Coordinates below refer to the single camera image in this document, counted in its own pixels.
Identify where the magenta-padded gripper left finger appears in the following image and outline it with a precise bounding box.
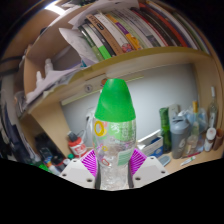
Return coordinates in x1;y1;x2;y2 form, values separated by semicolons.
59;148;99;190

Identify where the wooden shelf unit with books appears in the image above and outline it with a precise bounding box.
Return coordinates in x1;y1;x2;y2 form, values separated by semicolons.
0;0;224;161

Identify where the glass jar with white lid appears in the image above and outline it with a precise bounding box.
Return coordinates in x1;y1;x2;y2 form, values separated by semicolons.
203;127;216;153

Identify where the clear glass bottle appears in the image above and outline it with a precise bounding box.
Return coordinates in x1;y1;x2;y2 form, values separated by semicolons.
206;86;220;130

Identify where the grey shaker bottle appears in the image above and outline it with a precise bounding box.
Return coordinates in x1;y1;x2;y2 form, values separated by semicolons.
169;116;191;160

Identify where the clear bottle with green cap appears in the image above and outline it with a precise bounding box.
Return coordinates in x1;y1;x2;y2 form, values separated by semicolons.
91;77;138;191

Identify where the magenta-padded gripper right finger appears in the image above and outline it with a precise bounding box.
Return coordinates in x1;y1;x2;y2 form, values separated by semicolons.
129;147;170;190

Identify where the brown mug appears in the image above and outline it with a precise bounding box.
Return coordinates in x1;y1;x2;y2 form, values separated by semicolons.
213;127;224;151

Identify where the red and white canister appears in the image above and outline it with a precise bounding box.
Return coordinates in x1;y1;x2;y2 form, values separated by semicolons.
67;135;89;159

